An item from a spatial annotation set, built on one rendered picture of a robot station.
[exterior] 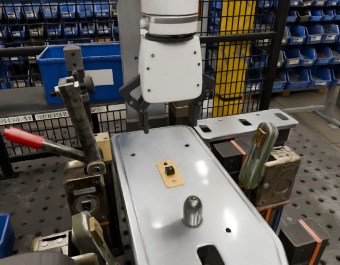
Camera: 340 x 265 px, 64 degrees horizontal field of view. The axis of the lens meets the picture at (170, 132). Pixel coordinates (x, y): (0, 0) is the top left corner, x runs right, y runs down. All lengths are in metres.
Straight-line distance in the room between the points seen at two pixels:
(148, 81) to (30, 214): 0.69
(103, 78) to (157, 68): 0.41
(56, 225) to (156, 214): 0.50
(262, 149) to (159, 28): 0.28
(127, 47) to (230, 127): 0.34
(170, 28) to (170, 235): 0.31
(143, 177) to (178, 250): 0.18
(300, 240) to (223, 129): 0.34
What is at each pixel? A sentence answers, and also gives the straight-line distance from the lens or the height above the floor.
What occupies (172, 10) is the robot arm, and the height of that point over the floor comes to 1.31.
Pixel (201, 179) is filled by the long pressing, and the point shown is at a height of 1.00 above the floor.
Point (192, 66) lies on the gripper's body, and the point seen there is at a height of 1.23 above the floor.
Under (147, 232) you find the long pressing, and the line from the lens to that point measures 0.46.
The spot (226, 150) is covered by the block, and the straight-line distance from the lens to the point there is 0.68.
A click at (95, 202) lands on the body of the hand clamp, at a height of 0.99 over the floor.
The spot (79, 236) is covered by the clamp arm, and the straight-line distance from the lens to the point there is 0.34.
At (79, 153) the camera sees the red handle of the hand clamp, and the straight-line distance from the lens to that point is 0.49.
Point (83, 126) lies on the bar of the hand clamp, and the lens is 0.45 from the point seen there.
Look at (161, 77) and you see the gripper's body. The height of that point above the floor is 1.22.
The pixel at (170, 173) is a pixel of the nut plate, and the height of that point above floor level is 1.01.
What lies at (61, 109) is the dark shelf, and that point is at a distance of 0.82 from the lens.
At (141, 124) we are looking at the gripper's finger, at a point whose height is 1.13.
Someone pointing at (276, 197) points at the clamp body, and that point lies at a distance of 0.62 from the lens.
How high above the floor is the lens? 1.35
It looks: 30 degrees down
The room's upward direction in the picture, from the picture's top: straight up
